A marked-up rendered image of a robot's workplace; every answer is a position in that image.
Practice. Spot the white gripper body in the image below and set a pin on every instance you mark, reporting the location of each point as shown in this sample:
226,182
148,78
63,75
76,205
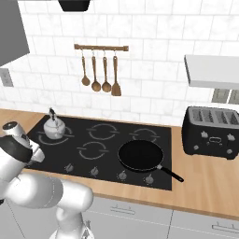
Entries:
37,153

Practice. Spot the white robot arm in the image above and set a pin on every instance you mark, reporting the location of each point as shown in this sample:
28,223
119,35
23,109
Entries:
37,189

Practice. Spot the silver hob knob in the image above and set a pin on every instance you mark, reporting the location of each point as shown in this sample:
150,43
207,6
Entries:
122,175
149,179
69,168
94,171

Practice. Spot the black glass hob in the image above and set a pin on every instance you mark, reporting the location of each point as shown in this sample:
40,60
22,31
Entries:
93,124

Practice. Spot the grey cupboard door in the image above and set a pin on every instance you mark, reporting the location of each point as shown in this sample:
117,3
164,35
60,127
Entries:
21,222

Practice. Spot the small wooden spoon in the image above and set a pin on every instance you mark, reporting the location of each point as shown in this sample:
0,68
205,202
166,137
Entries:
85,81

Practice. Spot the wooden spatula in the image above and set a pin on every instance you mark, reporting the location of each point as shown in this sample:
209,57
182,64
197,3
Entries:
116,88

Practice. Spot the black frying pan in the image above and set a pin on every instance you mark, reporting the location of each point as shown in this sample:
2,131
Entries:
140,155

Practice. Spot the grey drawer front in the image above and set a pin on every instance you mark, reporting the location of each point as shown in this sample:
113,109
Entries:
202,225
130,222

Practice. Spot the black extractor hood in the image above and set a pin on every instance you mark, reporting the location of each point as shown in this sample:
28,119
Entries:
74,4

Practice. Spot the black four-slot toaster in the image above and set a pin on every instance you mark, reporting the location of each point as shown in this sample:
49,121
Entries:
211,137

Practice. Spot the wooden utensil rail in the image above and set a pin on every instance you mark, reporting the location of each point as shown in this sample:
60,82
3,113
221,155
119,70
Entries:
101,47

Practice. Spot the grey wall cupboard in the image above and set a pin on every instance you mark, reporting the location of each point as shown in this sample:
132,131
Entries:
11,28

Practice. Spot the white wall shelf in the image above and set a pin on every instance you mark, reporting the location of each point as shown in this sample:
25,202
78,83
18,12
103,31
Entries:
214,71

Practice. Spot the grey double wall socket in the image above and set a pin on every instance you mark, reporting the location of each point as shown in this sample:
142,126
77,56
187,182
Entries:
225,96

